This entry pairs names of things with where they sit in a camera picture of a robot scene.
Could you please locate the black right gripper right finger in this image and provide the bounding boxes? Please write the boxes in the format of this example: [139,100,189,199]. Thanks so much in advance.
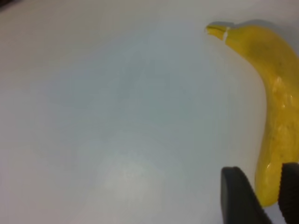
[278,162,299,224]

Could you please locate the yellow banana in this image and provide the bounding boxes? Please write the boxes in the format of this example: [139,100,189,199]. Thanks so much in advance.
[205,20,299,208]

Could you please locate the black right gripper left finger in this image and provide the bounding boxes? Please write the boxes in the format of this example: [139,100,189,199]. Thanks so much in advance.
[221,166,273,224]

